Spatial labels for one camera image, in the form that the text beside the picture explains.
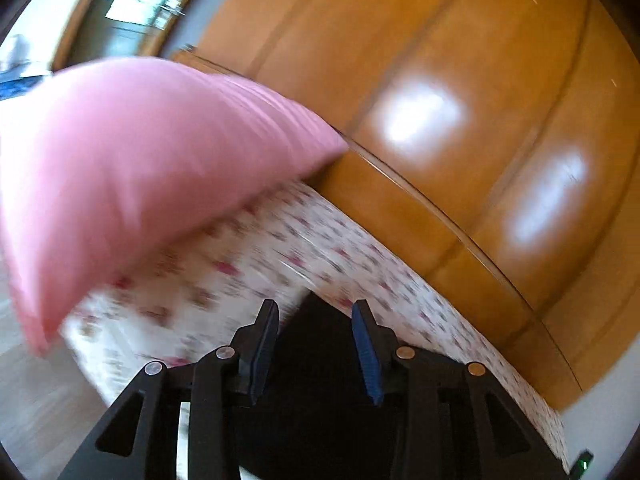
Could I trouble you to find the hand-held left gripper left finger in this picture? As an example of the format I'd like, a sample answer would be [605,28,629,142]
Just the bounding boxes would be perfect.
[57,299,281,480]

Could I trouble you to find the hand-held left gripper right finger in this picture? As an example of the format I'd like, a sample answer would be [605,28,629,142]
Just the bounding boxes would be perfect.
[351,299,572,480]

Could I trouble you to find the black pants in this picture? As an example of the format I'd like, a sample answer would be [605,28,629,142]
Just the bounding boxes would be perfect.
[230,292,416,480]

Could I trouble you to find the floral sheet bed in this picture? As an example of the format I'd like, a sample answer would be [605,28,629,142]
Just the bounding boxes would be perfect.
[62,180,572,473]

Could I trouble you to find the pink pillow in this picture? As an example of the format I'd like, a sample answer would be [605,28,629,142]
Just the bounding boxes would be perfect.
[0,56,349,357]

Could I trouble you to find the wooden headboard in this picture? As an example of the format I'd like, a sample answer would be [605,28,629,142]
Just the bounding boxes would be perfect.
[170,0,640,411]

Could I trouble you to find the wooden framed window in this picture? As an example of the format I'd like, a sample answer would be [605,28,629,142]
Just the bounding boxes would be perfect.
[52,0,221,68]

